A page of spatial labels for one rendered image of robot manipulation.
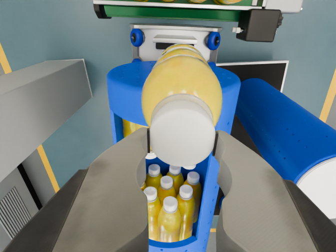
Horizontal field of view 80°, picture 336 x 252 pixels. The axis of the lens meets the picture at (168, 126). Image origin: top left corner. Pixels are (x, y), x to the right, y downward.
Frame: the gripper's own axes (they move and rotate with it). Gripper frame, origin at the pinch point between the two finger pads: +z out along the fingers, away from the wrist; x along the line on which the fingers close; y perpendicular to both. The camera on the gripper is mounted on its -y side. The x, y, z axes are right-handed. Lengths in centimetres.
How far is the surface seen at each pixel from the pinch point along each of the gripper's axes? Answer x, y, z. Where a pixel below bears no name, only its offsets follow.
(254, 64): 51, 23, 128
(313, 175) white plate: 44, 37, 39
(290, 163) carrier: 40, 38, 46
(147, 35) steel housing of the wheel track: -9, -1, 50
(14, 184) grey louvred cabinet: -144, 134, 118
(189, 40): 2.0, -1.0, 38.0
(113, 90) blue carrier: -11.9, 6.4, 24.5
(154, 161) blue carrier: -7, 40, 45
